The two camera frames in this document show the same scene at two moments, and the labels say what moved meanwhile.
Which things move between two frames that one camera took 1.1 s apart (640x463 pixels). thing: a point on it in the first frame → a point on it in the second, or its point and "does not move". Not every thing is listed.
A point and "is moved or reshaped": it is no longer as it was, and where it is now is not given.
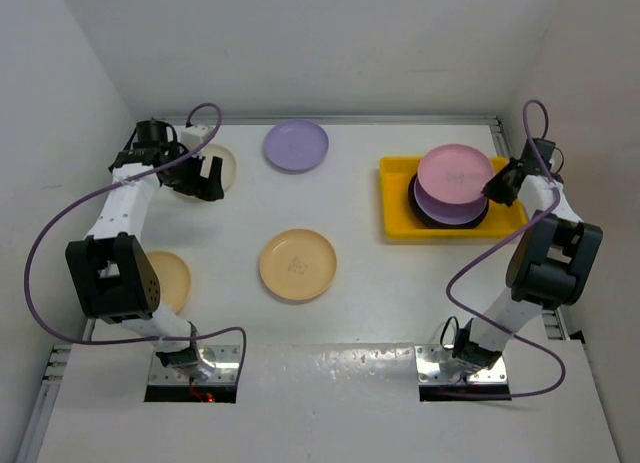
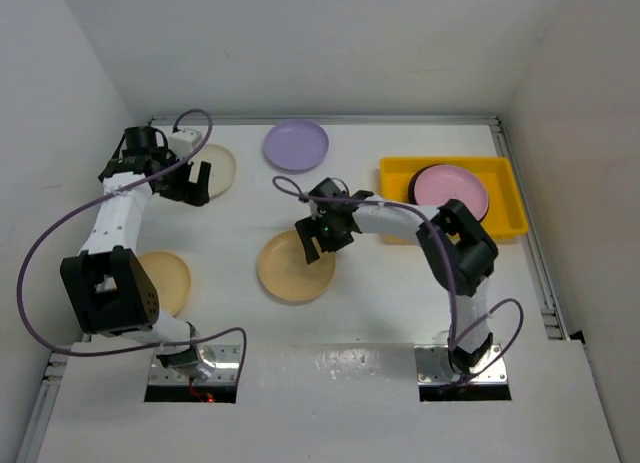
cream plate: x=229 y=165 does not move
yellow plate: x=174 y=278 does not move
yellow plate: x=298 y=264 does not move
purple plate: x=296 y=146 does not move
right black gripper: x=492 y=187 → x=310 y=227
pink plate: x=455 y=173 is moved or reshaped
